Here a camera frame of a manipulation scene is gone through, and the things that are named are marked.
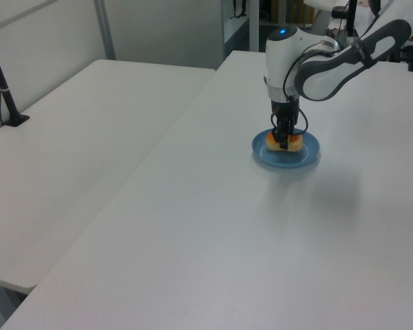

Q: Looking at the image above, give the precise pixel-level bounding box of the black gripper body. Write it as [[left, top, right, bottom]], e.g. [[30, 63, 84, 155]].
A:
[[270, 98, 300, 131]]

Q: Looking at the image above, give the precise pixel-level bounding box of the orange glazed bread loaf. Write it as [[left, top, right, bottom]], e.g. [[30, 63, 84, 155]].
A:
[[265, 131, 304, 153]]

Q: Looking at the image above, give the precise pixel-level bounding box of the blue round plate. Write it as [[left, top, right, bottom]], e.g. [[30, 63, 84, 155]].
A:
[[251, 129, 321, 169]]

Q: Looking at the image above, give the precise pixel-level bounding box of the brown cardboard box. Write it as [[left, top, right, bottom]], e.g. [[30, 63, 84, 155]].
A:
[[270, 0, 307, 25]]

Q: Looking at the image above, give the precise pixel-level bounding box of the white side table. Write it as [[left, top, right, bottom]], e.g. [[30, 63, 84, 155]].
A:
[[0, 58, 217, 296]]

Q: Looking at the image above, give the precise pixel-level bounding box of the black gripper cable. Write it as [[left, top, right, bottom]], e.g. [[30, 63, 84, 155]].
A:
[[270, 47, 310, 136]]

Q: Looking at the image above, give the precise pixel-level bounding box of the white shelf frame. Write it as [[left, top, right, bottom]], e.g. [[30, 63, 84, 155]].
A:
[[221, 0, 262, 59]]

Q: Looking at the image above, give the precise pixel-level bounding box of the black hanging strap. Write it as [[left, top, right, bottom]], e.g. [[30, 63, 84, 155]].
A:
[[229, 0, 248, 20]]

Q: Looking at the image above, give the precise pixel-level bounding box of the black pole with camera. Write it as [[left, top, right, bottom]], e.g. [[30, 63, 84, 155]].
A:
[[331, 0, 358, 37]]

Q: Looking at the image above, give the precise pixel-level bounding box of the grey partition post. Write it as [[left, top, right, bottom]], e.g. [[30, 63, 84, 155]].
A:
[[94, 0, 117, 61]]

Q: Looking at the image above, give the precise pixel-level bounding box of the black camera stand pole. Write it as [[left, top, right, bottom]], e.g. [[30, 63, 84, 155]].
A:
[[0, 26, 31, 128]]

